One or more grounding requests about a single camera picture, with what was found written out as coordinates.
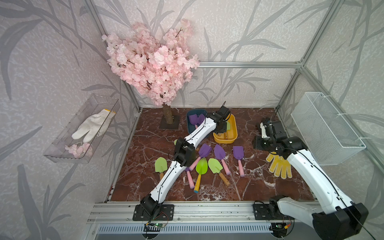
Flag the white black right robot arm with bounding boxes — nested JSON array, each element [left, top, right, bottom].
[[253, 118, 369, 240]]

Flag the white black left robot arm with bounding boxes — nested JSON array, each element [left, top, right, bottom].
[[140, 105, 231, 220]]

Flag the yellow storage box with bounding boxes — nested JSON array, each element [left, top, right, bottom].
[[213, 115, 238, 144]]

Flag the dark teal storage box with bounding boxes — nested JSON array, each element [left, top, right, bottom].
[[187, 109, 208, 134]]

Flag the pink blossoms in box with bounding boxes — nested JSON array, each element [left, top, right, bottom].
[[65, 142, 93, 159]]

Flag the yellow dotted work glove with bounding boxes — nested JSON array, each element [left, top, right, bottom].
[[266, 152, 292, 180]]

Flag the pink artificial blossom tree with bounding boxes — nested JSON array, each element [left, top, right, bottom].
[[102, 19, 200, 125]]

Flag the right circuit board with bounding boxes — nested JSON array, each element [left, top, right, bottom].
[[270, 223, 292, 231]]

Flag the circuit board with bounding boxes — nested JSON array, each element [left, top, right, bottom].
[[270, 223, 292, 231], [144, 222, 168, 232]]

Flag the left circuit board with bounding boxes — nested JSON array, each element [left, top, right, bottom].
[[144, 222, 168, 232]]

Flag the white cotton glove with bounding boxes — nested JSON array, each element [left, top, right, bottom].
[[72, 109, 116, 143]]

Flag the purple pointed shovel pink handle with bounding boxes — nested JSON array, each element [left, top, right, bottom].
[[214, 144, 231, 176]]

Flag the purple square shovel pink handle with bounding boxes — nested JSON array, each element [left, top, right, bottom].
[[189, 144, 212, 171]]

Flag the green shovel yellow handle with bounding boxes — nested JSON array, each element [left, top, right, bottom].
[[194, 158, 208, 193]]

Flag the white wire mesh basket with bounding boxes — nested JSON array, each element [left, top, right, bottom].
[[291, 92, 366, 166]]

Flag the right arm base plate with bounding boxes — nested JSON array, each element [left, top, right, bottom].
[[253, 201, 294, 222]]

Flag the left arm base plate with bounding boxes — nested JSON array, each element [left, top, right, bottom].
[[133, 204, 175, 221]]

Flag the aluminium front rail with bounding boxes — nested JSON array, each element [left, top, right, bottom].
[[87, 201, 300, 225]]

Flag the clear acrylic wall box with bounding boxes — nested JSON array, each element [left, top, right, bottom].
[[43, 94, 121, 164]]

